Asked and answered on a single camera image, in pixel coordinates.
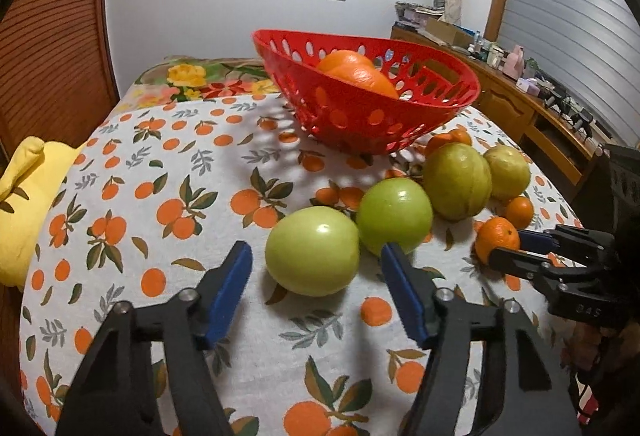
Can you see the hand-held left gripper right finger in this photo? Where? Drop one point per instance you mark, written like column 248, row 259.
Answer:
column 402, row 286

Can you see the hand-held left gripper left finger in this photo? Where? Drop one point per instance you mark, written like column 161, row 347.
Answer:
column 232, row 281

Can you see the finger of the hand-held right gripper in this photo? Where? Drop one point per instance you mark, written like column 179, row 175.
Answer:
column 515, row 260
column 535, row 239

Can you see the green apple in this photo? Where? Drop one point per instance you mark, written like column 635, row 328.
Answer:
column 312, row 251
column 395, row 216

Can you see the small yellow-green guava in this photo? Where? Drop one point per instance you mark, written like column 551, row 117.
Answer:
column 510, row 171

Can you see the large yellow-green guava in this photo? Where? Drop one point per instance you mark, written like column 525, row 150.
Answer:
column 457, row 181

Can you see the red perforated plastic basket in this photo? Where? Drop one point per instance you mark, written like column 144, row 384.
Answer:
column 350, row 116

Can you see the large orange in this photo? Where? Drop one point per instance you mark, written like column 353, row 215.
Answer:
column 375, row 82

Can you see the medium orange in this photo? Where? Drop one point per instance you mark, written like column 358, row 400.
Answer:
column 342, row 62

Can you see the person's right forearm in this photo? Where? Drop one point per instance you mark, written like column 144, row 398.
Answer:
column 615, row 366

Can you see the long wooden cabinet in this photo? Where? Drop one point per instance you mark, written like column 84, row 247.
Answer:
column 505, row 101

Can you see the orange-print white tablecloth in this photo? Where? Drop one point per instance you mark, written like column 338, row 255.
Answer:
column 150, row 151

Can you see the pink bottle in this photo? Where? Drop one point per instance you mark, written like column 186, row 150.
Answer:
column 514, row 61

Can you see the yellow plush pillow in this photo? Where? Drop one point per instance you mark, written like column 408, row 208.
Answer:
column 30, row 206

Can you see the open cardboard box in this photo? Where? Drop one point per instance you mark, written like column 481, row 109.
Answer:
column 447, row 33

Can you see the grey window blinds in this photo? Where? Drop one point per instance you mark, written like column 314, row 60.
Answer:
column 565, row 6

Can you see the stack of papers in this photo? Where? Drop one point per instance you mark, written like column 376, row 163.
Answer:
column 412, row 13

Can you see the brown louvered door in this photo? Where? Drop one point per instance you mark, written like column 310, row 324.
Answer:
column 55, row 41

